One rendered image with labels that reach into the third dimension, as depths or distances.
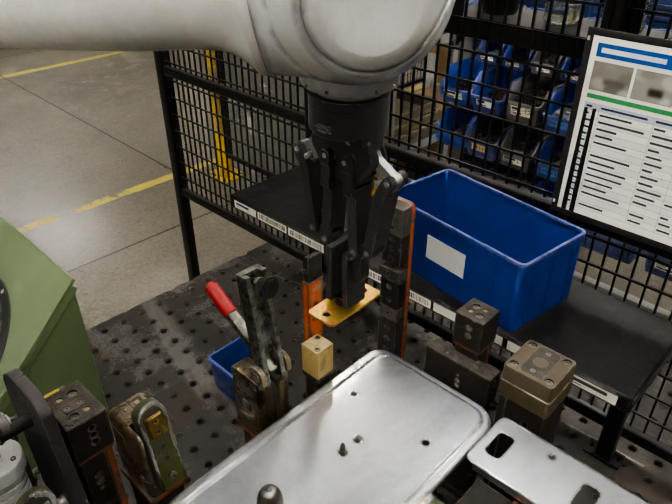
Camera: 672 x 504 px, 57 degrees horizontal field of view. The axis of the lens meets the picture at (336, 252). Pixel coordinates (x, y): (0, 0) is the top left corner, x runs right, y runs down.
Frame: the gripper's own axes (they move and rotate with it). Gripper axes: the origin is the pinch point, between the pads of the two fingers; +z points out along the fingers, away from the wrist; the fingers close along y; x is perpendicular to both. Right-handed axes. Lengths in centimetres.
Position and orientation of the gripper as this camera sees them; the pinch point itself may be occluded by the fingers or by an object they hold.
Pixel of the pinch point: (345, 272)
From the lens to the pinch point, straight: 67.0
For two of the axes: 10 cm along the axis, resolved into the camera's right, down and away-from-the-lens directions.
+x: 6.8, -3.9, 6.2
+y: 7.3, 3.7, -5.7
